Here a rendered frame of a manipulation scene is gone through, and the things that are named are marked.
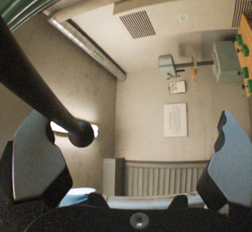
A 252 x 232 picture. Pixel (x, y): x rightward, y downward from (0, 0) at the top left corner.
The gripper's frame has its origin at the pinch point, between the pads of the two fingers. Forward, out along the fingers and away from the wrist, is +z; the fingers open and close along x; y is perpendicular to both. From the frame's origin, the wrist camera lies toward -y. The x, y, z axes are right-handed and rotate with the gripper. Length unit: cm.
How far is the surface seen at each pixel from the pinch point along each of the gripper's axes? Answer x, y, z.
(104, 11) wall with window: -37, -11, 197
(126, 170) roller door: -2, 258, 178
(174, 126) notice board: 81, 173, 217
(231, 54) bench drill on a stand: 137, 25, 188
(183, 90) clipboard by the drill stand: 96, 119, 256
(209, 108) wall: 144, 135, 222
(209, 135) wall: 143, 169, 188
